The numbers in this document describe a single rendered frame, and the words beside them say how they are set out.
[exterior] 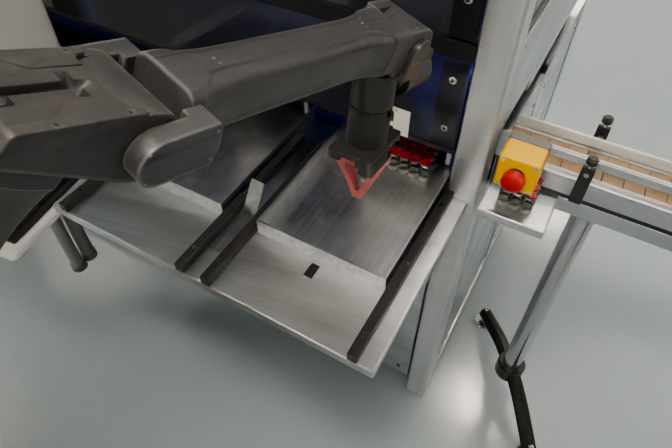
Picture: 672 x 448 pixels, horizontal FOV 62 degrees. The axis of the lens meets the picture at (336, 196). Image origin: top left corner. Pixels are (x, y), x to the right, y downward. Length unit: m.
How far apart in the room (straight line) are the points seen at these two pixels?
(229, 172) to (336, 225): 0.26
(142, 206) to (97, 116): 0.79
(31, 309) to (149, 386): 0.55
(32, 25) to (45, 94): 1.14
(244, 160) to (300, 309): 0.38
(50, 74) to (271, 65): 0.17
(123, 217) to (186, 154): 0.75
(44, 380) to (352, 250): 1.31
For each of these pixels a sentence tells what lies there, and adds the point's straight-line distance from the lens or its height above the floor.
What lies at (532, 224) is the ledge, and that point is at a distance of 1.11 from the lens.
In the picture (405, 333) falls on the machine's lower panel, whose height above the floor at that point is 0.32.
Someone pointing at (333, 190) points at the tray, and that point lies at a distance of 1.10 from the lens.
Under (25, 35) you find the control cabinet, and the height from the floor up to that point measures 1.01.
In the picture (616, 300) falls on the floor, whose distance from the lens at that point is 2.22.
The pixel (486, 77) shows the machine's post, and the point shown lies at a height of 1.16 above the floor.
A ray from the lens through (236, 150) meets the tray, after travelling 1.20.
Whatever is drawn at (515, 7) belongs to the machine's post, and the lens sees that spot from 0.86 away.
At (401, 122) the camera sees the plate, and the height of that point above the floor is 1.02.
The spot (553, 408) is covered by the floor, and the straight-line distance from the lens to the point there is 1.93.
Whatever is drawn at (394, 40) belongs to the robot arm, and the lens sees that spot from 0.61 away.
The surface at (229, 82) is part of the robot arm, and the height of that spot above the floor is 1.43.
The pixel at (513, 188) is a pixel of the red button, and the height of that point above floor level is 0.99.
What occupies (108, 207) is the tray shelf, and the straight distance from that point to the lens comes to 1.16.
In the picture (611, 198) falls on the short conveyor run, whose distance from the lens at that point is 1.15.
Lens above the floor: 1.67
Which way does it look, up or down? 47 degrees down
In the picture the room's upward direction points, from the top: straight up
